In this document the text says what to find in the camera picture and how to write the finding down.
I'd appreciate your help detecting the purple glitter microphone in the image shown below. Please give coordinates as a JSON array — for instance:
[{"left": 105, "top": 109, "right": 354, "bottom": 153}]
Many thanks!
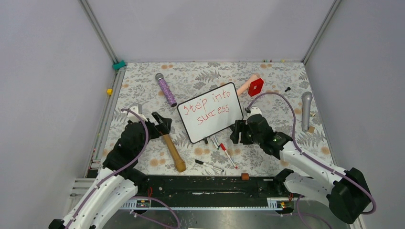
[{"left": 155, "top": 73, "right": 177, "bottom": 107}]

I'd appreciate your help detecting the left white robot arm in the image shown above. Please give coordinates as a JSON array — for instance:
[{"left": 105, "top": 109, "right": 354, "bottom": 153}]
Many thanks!
[{"left": 49, "top": 109, "right": 172, "bottom": 229}]

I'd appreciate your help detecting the green capped marker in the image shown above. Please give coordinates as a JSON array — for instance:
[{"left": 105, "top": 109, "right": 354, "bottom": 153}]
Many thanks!
[{"left": 209, "top": 136, "right": 220, "bottom": 149}]

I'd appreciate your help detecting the white whiteboard black frame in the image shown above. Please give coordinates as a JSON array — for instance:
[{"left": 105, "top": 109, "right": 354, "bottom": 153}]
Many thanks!
[{"left": 177, "top": 82, "right": 244, "bottom": 144}]

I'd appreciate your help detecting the black capped marker front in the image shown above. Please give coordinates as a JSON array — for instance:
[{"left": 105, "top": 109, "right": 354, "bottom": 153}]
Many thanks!
[{"left": 195, "top": 159, "right": 224, "bottom": 172}]

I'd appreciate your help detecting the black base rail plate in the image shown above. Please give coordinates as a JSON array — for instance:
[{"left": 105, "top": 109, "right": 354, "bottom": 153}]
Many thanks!
[{"left": 120, "top": 175, "right": 299, "bottom": 210}]

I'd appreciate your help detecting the red capped whiteboard marker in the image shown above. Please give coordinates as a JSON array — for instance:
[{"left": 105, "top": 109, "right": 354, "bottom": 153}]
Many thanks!
[{"left": 220, "top": 143, "right": 238, "bottom": 169}]

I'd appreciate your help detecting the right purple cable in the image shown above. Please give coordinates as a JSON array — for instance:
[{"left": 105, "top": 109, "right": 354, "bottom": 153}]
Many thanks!
[{"left": 246, "top": 92, "right": 377, "bottom": 229}]

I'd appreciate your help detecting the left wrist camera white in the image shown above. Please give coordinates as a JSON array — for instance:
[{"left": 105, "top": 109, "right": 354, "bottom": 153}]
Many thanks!
[{"left": 124, "top": 104, "right": 148, "bottom": 123}]

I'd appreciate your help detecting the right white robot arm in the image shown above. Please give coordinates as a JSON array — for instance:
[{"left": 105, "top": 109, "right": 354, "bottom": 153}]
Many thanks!
[{"left": 230, "top": 114, "right": 372, "bottom": 224}]

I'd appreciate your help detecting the small brown wooden cube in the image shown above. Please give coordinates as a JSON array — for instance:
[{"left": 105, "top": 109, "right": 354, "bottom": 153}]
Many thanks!
[{"left": 241, "top": 173, "right": 250, "bottom": 181}]

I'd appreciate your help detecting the red square block with hole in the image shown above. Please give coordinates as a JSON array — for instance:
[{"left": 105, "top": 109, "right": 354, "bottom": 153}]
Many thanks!
[{"left": 248, "top": 78, "right": 264, "bottom": 97}]

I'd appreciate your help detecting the pink toy microphone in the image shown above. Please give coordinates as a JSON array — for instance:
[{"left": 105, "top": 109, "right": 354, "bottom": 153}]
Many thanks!
[{"left": 236, "top": 73, "right": 260, "bottom": 96}]

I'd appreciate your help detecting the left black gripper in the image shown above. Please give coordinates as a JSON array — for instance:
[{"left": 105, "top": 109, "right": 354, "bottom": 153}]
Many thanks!
[{"left": 135, "top": 111, "right": 171, "bottom": 156}]

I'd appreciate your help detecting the silver grey microphone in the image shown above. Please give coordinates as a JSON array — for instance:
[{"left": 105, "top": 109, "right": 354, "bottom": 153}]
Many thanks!
[{"left": 301, "top": 92, "right": 313, "bottom": 132}]

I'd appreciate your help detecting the small tan wooden block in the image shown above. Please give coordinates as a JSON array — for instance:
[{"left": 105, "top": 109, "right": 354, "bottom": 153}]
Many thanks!
[{"left": 308, "top": 126, "right": 315, "bottom": 134}]

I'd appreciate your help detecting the teal corner clip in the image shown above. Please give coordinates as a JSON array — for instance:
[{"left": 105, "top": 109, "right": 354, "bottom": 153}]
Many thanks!
[{"left": 112, "top": 60, "right": 127, "bottom": 71}]

